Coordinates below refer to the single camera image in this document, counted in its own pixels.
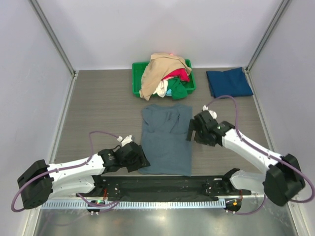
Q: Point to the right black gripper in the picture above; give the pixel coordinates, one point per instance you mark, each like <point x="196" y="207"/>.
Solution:
<point x="193" y="126"/>

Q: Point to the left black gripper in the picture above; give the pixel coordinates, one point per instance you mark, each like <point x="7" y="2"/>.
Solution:
<point x="143" y="162"/>

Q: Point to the grey-blue t shirt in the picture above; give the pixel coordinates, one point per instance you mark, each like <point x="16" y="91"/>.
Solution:
<point x="164" y="140"/>

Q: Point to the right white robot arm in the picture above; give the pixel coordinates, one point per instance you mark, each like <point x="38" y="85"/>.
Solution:
<point x="280" y="176"/>

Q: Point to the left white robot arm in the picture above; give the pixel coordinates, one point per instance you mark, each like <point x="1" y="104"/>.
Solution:
<point x="42" y="181"/>

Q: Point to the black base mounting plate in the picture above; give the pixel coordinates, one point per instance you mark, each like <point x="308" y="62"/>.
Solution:
<point x="164" y="188"/>

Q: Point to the green t shirt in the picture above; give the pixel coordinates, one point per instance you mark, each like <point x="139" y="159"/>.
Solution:
<point x="178" y="89"/>

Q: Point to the light blue t shirt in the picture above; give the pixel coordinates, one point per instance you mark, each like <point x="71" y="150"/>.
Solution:
<point x="169" y="93"/>

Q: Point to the white t shirt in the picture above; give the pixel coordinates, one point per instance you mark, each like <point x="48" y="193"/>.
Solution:
<point x="161" y="89"/>

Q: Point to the red t shirt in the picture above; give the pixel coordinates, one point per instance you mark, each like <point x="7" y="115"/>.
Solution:
<point x="181" y="73"/>

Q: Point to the folded dark blue t shirt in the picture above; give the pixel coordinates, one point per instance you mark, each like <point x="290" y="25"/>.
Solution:
<point x="231" y="82"/>

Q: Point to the beige t shirt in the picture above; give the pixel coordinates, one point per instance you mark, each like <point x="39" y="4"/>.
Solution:
<point x="160" y="65"/>

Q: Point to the green plastic bin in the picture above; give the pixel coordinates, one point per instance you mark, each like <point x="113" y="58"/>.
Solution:
<point x="137" y="71"/>

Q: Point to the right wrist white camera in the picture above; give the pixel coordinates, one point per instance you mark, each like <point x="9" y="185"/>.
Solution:
<point x="211" y="112"/>

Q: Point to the wrist white camera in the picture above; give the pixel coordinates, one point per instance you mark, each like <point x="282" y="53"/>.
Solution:
<point x="211" y="112"/>
<point x="124" y="141"/>

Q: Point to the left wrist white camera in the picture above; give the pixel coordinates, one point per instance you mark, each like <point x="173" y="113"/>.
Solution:
<point x="124" y="141"/>

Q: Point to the white slotted cable duct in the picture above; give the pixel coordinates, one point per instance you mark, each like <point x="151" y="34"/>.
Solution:
<point x="80" y="204"/>

